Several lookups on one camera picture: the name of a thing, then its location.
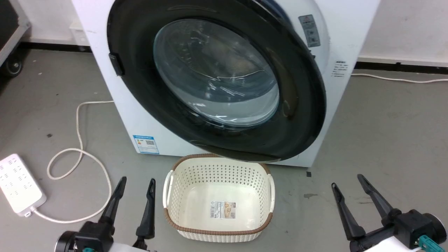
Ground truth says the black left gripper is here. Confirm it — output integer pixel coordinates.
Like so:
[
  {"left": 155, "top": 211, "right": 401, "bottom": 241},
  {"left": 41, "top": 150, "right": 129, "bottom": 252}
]
[{"left": 55, "top": 176, "right": 156, "bottom": 252}]

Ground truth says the paper label in basket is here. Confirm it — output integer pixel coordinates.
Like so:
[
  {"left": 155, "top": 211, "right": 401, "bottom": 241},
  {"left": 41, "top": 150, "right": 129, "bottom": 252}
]
[{"left": 210, "top": 201, "right": 237, "bottom": 219}]

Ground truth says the black round washer door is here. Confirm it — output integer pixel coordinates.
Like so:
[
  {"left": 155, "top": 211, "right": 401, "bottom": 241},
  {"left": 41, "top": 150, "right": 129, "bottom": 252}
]
[{"left": 107, "top": 0, "right": 328, "bottom": 163}]

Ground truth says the white power strip cable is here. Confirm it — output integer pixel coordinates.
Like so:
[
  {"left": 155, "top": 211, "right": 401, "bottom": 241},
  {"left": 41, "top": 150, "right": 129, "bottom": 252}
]
[{"left": 29, "top": 100, "right": 114, "bottom": 224}]

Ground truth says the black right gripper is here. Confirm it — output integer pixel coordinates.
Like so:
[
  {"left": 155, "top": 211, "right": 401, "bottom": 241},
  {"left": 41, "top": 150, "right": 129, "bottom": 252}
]
[{"left": 331, "top": 174, "right": 447, "bottom": 252}]

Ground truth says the thin white floor cable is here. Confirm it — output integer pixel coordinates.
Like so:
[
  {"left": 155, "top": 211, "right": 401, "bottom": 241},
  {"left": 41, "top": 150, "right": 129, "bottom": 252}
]
[{"left": 351, "top": 72, "right": 448, "bottom": 84}]

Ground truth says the small black text sticker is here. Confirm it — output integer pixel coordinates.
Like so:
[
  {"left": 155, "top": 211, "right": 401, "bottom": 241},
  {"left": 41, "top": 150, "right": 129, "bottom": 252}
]
[{"left": 332, "top": 60, "right": 348, "bottom": 78}]

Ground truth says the teal cable plug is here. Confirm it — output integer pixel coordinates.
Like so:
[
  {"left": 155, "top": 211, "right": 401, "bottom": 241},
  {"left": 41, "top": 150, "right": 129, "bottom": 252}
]
[{"left": 418, "top": 235, "right": 436, "bottom": 252}]

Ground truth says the grey wheeled cart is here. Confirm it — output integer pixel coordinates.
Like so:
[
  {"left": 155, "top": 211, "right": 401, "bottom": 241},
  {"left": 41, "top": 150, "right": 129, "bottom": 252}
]
[{"left": 0, "top": 0, "right": 32, "bottom": 78}]

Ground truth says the grey warning sticker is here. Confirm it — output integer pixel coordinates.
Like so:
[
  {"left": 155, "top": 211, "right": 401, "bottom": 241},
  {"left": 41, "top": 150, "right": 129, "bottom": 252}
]
[{"left": 298, "top": 14, "right": 321, "bottom": 48}]

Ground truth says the white power strip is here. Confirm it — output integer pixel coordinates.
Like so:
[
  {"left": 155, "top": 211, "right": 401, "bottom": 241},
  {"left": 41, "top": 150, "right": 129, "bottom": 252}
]
[{"left": 0, "top": 153, "right": 47, "bottom": 215}]

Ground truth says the blue energy label sticker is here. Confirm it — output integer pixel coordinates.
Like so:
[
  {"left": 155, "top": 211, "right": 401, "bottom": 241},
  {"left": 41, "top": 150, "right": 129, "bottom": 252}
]
[{"left": 133, "top": 135, "right": 160, "bottom": 155}]

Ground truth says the white perforated laundry basket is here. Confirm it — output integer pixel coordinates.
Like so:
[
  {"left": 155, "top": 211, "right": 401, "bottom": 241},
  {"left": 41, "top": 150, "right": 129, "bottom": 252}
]
[{"left": 162, "top": 153, "right": 275, "bottom": 243}]

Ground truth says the white front-load washing machine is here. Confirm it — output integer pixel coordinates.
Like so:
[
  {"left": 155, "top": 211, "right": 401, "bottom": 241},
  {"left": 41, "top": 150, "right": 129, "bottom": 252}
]
[{"left": 72, "top": 0, "right": 380, "bottom": 168}]

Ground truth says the white wall socket box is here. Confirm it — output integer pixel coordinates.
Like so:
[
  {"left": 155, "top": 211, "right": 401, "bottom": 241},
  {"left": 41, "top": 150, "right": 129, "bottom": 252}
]
[{"left": 69, "top": 22, "right": 90, "bottom": 47}]

